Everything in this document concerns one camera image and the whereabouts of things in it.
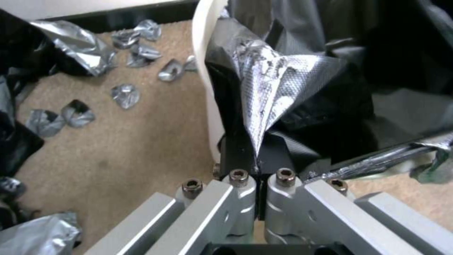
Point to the black plastic trash bag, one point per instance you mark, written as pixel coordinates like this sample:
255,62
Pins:
318,79

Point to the crumpled black plastic bag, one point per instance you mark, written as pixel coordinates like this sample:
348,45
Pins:
21,66

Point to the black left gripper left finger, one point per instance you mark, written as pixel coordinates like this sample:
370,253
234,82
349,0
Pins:
208,212

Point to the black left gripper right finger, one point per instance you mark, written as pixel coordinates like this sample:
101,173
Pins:
311,212

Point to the torn grey plastic scrap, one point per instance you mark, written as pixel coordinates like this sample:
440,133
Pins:
126,96
143,54
46,124
148,29
170,71
78,115
125,39
191,64
10,186

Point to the white plastic trash bin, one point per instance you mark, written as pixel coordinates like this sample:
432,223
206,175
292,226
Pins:
202,39

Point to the large crumpled grey plastic piece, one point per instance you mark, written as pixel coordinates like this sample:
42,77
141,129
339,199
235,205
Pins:
39,233

